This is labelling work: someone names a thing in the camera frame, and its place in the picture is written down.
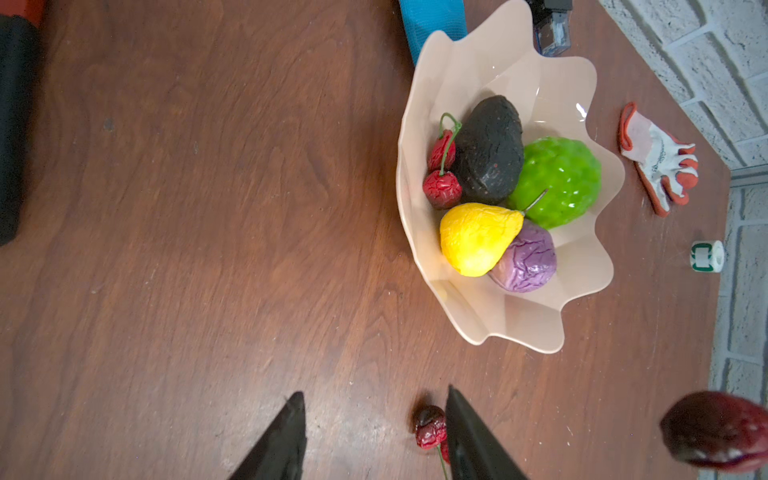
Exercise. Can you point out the purple fake cabbage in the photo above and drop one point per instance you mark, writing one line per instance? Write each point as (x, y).
(529, 262)

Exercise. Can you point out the black small relay part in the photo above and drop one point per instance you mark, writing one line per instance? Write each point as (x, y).
(551, 25)

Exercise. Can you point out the red pipe wrench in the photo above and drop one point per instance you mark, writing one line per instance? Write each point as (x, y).
(20, 52)

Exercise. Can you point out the blue work glove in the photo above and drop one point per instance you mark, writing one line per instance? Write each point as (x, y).
(421, 18)

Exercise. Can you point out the white tape roll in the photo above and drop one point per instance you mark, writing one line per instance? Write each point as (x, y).
(707, 256)

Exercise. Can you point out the white red work glove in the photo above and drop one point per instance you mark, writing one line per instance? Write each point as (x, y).
(668, 169)

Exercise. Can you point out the red cherry pair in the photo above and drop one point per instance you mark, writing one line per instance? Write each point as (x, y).
(430, 432)
(718, 431)
(441, 186)

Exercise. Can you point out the yellow fake pear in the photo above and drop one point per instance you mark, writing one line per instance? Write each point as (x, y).
(475, 236)

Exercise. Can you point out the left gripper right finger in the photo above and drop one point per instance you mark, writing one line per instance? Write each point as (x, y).
(475, 453)

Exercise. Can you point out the pink wavy fruit bowl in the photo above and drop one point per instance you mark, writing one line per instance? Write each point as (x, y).
(552, 97)

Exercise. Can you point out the dark fake avocado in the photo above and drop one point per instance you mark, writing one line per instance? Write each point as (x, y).
(489, 152)

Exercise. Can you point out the green bumpy fake fruit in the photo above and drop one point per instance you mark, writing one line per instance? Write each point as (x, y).
(559, 182)

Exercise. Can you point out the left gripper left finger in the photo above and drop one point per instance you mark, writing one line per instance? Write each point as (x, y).
(279, 452)

